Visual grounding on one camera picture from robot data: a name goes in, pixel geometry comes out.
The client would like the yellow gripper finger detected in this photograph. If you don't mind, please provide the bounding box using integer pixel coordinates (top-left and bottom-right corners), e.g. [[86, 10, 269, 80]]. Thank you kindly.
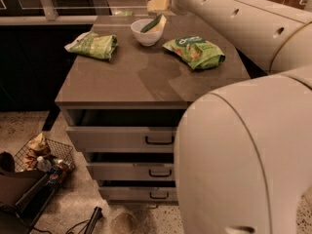
[[147, 0, 170, 12]]

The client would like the yellow green sponge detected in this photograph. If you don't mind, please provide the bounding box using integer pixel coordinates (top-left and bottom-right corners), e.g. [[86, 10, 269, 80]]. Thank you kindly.
[[140, 15, 167, 33]]

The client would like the white ceramic bowl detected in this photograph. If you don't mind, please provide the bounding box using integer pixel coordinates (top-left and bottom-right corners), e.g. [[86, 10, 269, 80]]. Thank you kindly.
[[131, 19, 163, 46]]

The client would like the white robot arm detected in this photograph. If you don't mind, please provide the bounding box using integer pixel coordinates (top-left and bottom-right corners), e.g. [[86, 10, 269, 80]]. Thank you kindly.
[[172, 0, 312, 234]]

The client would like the dark robot base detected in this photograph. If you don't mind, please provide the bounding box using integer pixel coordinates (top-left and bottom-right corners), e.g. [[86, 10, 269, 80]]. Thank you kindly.
[[0, 152, 55, 234]]

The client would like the right green snack bag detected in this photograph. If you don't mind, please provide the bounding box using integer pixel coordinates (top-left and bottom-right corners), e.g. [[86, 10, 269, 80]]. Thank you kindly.
[[163, 36, 225, 70]]

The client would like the green snack bag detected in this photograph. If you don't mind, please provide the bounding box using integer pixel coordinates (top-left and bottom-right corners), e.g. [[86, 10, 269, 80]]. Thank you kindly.
[[64, 31, 118, 60], [163, 36, 225, 70]]

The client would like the left green snack bag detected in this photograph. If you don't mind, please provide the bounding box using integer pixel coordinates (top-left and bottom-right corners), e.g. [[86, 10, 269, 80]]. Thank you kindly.
[[64, 31, 118, 60]]

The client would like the grey drawer cabinet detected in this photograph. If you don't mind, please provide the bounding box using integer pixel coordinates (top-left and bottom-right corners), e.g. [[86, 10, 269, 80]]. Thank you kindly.
[[54, 14, 252, 206]]

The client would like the top grey drawer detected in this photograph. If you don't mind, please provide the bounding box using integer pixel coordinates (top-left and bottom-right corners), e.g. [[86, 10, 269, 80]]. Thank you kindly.
[[67, 109, 184, 153]]

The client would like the grey drawer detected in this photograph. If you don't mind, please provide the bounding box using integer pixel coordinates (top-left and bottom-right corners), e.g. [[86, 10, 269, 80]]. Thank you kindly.
[[87, 153, 175, 181], [67, 109, 184, 153], [98, 180, 177, 204]]

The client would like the middle grey drawer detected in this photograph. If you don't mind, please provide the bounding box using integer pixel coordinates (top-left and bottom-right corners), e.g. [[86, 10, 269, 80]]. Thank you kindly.
[[87, 153, 175, 181]]

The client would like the crumpled snack bag in basket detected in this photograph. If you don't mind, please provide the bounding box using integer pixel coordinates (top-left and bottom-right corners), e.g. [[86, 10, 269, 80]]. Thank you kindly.
[[27, 133, 50, 155]]

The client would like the bottom grey drawer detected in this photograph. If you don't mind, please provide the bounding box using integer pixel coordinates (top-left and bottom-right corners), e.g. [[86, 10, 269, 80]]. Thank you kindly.
[[98, 180, 177, 204]]

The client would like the plastic water bottle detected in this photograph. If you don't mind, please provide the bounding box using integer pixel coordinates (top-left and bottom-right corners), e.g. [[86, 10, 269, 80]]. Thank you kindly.
[[37, 156, 52, 173]]

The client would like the metal railing frame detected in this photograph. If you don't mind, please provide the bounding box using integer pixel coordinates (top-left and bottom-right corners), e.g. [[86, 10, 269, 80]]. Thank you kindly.
[[0, 0, 174, 27]]

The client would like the black wire basket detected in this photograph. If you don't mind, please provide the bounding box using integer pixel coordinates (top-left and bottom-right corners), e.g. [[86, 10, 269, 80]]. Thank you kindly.
[[14, 138, 75, 187]]

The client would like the black cable on floor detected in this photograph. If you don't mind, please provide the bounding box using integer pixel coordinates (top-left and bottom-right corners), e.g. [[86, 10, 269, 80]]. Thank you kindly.
[[32, 206, 103, 234]]

